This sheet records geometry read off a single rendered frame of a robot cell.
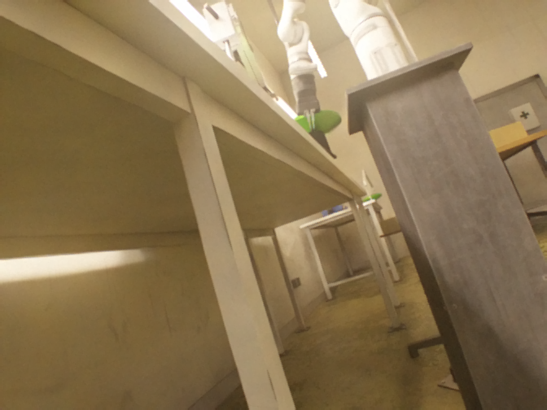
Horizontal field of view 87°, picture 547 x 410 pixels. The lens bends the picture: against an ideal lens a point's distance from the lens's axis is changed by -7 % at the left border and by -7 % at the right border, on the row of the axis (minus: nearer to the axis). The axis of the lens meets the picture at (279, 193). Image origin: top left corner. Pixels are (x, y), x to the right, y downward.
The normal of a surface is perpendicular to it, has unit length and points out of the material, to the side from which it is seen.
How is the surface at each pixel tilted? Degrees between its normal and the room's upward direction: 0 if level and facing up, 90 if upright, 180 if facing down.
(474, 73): 90
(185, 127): 90
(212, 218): 90
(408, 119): 90
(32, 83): 180
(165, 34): 180
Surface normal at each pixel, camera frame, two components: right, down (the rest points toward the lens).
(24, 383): 0.88, -0.36
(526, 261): -0.23, -0.14
